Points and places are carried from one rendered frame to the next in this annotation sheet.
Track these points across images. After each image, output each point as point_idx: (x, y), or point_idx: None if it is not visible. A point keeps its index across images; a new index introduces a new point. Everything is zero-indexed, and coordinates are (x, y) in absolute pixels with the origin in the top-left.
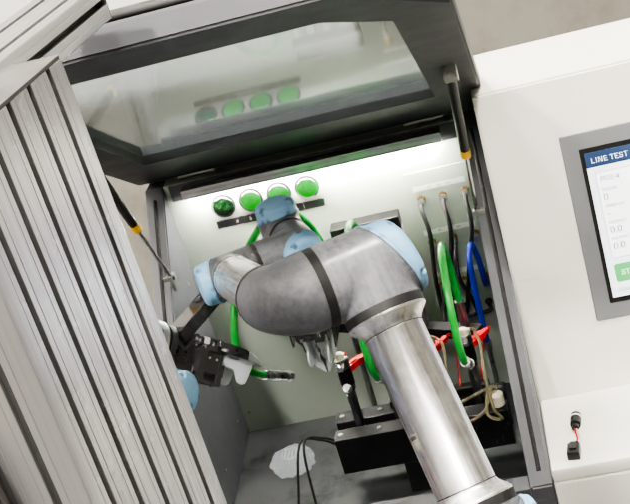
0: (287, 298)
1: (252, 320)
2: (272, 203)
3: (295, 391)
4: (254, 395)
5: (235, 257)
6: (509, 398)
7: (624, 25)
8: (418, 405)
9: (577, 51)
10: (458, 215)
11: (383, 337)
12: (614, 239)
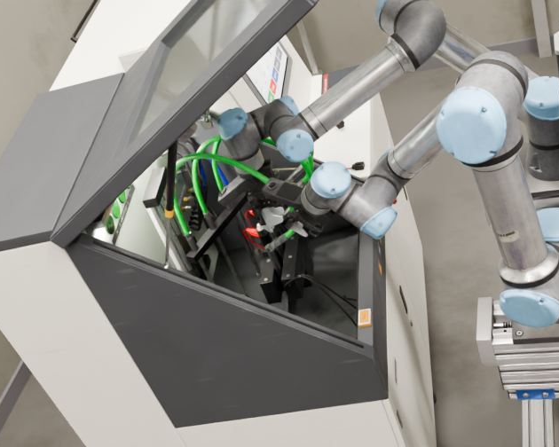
0: (441, 16)
1: (431, 48)
2: (232, 113)
3: None
4: None
5: (309, 105)
6: (235, 254)
7: (145, 6)
8: (476, 43)
9: (166, 13)
10: (167, 157)
11: (447, 26)
12: (259, 87)
